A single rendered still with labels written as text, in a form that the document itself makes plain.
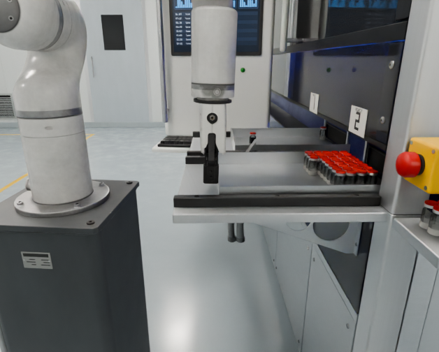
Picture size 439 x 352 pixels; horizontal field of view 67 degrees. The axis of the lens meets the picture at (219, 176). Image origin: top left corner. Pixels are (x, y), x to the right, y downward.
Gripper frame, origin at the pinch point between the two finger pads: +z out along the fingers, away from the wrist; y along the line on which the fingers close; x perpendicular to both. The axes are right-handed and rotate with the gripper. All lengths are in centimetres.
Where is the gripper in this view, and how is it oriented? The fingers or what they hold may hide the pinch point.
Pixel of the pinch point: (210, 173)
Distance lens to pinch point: 70.2
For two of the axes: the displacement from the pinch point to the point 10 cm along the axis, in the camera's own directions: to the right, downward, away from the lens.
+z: -0.3, 9.4, 3.3
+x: -10.0, -0.2, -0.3
